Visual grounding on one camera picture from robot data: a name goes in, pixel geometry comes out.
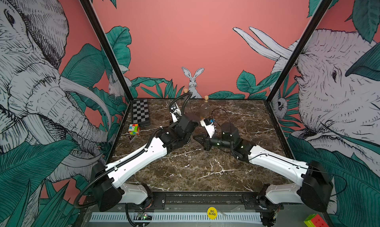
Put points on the black right frame post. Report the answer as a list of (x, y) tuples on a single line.
[(313, 23)]

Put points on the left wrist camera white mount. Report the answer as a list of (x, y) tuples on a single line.
[(175, 113)]

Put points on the white perforated cable tray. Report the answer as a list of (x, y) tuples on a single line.
[(176, 217)]

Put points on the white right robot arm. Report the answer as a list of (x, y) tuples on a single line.
[(311, 184)]

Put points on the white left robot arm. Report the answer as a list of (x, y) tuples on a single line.
[(109, 182)]

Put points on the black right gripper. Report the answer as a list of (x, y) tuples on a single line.
[(208, 141)]

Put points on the yellow round big blind sticker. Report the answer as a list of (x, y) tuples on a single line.
[(212, 213)]

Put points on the colourful cube bottom right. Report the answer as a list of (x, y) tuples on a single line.
[(315, 220)]

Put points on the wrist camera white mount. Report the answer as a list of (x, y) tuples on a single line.
[(175, 113), (208, 124)]

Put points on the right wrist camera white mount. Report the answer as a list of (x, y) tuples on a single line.
[(208, 124)]

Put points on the black frame post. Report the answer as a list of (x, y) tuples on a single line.
[(98, 29), (313, 23)]

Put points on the glass bottle yellow price label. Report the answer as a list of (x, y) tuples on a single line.
[(186, 108)]

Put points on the black white chessboard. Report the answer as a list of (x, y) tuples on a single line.
[(140, 112)]

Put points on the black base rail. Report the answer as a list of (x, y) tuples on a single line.
[(249, 200)]

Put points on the colourful rubiks cube on table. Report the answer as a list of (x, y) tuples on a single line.
[(134, 129)]

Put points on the black left frame post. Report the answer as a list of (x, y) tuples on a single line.
[(98, 29)]

